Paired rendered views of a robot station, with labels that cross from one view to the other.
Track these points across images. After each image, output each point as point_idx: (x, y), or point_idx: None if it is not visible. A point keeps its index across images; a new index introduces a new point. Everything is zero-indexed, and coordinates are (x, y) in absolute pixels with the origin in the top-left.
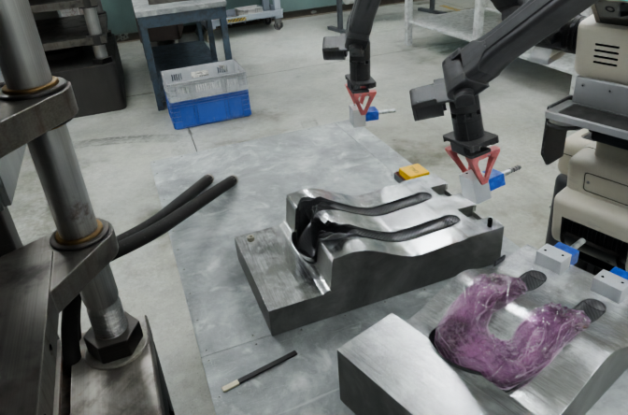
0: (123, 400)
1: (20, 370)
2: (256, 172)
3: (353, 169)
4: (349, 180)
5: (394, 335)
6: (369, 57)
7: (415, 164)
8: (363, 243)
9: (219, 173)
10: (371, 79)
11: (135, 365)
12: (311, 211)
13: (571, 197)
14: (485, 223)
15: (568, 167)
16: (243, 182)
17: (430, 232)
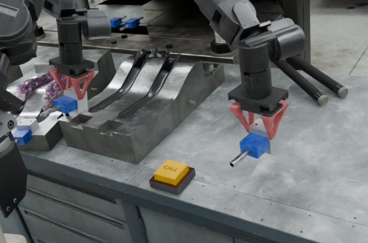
0: (195, 48)
1: None
2: (329, 120)
3: (248, 166)
4: (235, 152)
5: (91, 57)
6: (240, 67)
7: (174, 175)
8: (127, 64)
9: (357, 104)
10: (239, 94)
11: (206, 52)
12: (164, 51)
13: (6, 235)
14: (70, 115)
15: (0, 226)
16: (318, 109)
17: (104, 99)
